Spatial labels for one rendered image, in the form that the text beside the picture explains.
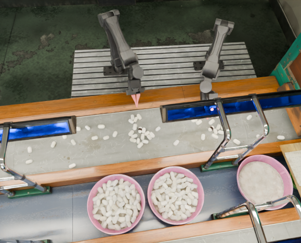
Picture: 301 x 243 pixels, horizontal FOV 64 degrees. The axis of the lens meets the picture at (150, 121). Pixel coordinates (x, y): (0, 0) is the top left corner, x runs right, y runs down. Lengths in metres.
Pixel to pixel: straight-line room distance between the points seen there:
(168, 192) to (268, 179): 0.51
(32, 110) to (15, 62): 1.44
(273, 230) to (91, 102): 1.11
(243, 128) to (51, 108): 1.07
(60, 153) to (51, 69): 1.46
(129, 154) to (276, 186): 0.75
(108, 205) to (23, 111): 0.70
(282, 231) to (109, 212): 0.79
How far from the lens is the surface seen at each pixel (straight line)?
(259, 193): 1.34
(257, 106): 1.04
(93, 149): 1.30
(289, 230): 1.36
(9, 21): 3.34
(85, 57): 1.76
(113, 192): 1.22
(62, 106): 1.43
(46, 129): 1.02
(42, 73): 2.67
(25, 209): 1.39
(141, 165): 1.22
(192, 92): 1.43
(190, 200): 1.23
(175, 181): 1.23
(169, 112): 0.97
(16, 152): 1.43
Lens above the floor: 1.93
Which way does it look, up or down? 63 degrees down
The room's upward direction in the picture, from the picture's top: 2 degrees clockwise
